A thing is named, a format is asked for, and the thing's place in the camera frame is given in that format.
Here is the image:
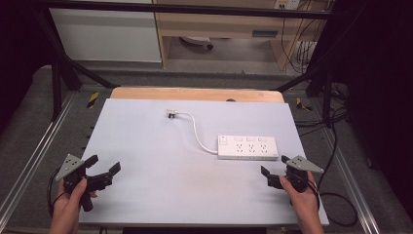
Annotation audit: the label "white power strip cable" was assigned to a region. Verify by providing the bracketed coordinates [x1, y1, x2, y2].
[174, 111, 219, 156]

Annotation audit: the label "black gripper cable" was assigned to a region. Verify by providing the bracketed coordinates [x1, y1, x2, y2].
[46, 167, 68, 218]
[315, 106, 358, 228]

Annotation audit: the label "office chair base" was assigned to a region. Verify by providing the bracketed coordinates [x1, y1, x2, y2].
[179, 35, 214, 51]

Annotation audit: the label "black curtain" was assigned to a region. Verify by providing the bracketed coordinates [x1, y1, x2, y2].
[320, 0, 413, 222]
[0, 0, 56, 131]

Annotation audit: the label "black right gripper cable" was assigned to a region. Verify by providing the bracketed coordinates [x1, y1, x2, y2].
[315, 106, 358, 228]

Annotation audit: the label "white wall socket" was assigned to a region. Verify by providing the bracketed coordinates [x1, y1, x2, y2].
[273, 0, 302, 11]

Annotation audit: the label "yellow black floor tape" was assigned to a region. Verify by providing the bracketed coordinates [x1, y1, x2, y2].
[295, 97, 313, 112]
[86, 91, 100, 109]

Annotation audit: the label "white power strip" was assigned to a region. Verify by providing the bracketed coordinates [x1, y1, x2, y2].
[216, 135, 280, 161]

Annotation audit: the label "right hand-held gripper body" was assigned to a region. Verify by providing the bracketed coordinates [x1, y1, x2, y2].
[268, 155, 325, 194]

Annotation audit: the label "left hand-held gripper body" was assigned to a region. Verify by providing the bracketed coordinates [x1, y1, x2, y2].
[55, 153, 114, 214]

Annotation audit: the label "person's right hand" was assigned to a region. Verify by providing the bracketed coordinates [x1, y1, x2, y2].
[279, 171, 321, 222]

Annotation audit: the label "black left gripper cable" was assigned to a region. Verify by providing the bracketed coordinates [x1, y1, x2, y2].
[46, 167, 68, 218]

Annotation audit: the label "aluminium floor rail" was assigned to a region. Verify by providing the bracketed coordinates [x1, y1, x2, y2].
[319, 128, 382, 234]
[0, 92, 78, 216]

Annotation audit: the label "person's left hand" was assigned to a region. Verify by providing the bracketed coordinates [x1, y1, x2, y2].
[50, 177, 98, 226]

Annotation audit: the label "light wooden desk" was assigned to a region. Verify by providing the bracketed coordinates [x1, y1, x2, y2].
[151, 0, 330, 71]

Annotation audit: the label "white cabinet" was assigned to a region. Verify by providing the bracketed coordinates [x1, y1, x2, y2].
[49, 0, 163, 63]

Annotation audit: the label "wooden table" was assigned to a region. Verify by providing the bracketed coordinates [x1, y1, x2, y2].
[109, 86, 286, 104]

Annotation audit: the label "black metal frame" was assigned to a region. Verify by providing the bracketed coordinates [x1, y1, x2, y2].
[32, 0, 345, 130]

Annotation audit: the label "hanging black cables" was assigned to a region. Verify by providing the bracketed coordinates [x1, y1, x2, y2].
[280, 0, 329, 75]

